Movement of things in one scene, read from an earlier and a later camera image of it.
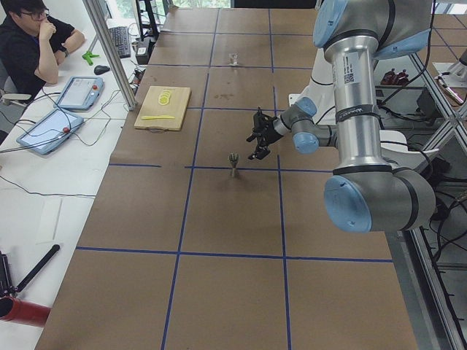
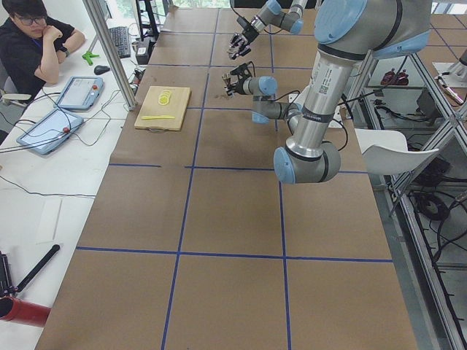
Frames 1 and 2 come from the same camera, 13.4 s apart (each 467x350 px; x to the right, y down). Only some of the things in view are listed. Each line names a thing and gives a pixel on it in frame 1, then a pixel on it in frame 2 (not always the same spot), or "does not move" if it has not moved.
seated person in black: x=33 y=44 does not move
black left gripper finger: x=252 y=135 -> x=236 y=71
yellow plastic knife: x=157 y=117 does not move
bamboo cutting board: x=163 y=108 does not move
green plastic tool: x=87 y=56 does not move
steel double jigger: x=234 y=158 -> x=228 y=87
